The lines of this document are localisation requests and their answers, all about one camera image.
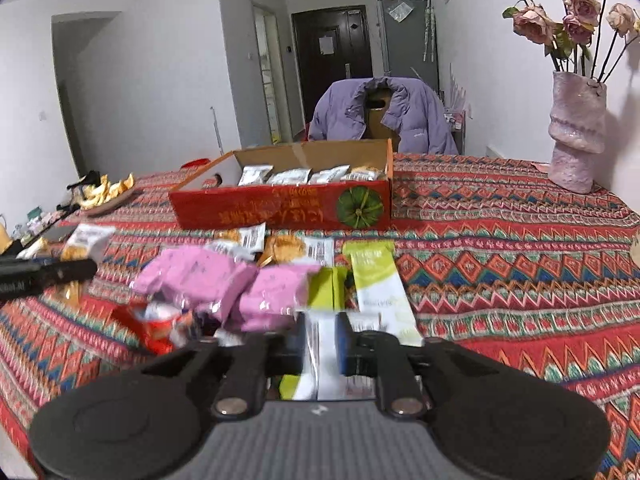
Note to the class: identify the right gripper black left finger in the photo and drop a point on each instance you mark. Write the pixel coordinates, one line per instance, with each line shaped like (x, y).
(148, 421)

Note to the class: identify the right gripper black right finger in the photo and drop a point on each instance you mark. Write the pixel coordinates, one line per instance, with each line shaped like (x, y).
(488, 419)

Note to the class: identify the cookie snack packet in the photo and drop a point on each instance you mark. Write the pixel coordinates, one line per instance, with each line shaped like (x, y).
(88, 241)

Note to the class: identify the plate of orange peels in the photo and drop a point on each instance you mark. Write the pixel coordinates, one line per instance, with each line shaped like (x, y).
(105, 196)

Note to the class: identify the red snack bag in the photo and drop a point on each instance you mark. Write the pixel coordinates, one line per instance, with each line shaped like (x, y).
(160, 328)

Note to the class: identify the colourful patterned tablecloth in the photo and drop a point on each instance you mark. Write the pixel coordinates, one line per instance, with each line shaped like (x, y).
(492, 255)

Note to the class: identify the pink snack bag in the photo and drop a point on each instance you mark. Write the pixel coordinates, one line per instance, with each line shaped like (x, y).
(196, 278)
(271, 300)

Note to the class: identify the green white snack packet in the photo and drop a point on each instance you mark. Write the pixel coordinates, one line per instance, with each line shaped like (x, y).
(379, 288)

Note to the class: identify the red cardboard box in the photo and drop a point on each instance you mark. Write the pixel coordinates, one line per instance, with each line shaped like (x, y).
(212, 198)

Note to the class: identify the red bucket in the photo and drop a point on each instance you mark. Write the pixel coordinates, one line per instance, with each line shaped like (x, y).
(195, 163)

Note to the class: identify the silver snack packet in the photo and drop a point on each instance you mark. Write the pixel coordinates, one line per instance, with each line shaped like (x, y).
(240, 243)

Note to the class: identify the white snack packet back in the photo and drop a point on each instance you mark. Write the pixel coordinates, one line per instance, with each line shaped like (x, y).
(320, 250)

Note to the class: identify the cookie packet in box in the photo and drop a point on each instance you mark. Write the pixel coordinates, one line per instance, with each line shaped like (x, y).
(364, 174)

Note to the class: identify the white packet in box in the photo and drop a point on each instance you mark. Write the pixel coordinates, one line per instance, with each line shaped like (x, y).
(296, 176)
(335, 174)

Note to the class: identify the pink ceramic vase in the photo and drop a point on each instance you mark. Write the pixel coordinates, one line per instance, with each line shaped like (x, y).
(577, 127)

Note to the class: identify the brown chair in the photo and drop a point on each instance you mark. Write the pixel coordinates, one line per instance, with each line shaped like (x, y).
(375, 107)

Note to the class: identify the purple jacket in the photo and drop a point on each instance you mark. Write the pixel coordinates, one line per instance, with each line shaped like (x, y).
(415, 114)

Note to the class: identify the dried pink roses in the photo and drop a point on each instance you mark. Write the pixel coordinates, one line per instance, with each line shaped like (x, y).
(589, 40)

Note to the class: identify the dark entrance door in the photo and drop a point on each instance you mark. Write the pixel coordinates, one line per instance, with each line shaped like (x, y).
(331, 45)

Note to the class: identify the grey cabinet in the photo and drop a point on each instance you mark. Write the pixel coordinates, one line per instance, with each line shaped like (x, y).
(408, 36)

